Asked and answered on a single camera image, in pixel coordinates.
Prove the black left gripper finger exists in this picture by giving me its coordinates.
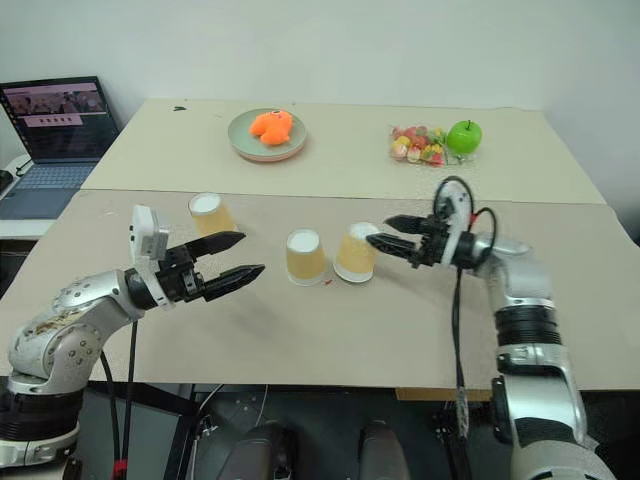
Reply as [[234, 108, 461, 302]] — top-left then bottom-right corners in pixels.
[[201, 264, 266, 302], [185, 230, 247, 262]]

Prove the open laptop computer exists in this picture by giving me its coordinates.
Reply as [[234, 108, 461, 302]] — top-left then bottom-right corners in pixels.
[[0, 75, 120, 221]]

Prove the green apple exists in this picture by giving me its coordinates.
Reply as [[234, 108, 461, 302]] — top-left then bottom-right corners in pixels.
[[446, 119, 484, 156]]

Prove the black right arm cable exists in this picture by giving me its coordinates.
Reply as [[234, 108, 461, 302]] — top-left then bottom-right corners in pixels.
[[432, 175, 499, 480]]

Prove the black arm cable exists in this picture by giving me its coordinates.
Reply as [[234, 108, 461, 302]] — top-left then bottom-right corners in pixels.
[[432, 175, 499, 480], [97, 319, 140, 480]]

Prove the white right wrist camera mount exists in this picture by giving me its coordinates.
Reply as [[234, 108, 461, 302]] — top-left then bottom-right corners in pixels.
[[432, 179, 474, 265]]

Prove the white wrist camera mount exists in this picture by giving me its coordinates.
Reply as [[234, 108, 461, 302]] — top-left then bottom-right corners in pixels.
[[432, 179, 474, 265], [128, 203, 171, 307]]

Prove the clear bag of candies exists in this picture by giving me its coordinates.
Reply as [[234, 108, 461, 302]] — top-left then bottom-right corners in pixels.
[[388, 124, 476, 168]]

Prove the green round plate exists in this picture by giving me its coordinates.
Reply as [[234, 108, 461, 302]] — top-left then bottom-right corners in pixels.
[[227, 108, 310, 163]]

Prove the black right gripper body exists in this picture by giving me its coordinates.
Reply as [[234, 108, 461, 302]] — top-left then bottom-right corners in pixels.
[[408, 213, 455, 269]]

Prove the brown paper cup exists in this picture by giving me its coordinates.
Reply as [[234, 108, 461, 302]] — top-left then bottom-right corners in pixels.
[[187, 192, 238, 239], [333, 221, 380, 284], [285, 228, 328, 287]]

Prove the dark rounded robot foot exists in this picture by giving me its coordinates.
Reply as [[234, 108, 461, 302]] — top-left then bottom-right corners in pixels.
[[358, 419, 412, 480], [230, 420, 292, 480]]

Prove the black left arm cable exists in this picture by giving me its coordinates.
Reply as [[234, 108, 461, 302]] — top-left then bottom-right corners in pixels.
[[97, 319, 140, 480]]

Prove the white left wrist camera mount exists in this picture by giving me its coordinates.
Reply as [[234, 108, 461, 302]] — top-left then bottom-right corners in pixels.
[[128, 203, 171, 307]]

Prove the orange plush toy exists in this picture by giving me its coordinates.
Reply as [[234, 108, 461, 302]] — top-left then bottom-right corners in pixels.
[[248, 109, 294, 147]]

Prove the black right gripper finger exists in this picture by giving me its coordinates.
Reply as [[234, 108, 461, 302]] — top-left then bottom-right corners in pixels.
[[382, 214, 429, 235], [365, 232, 418, 260]]

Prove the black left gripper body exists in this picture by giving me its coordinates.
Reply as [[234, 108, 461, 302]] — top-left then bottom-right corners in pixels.
[[153, 247, 207, 304]]

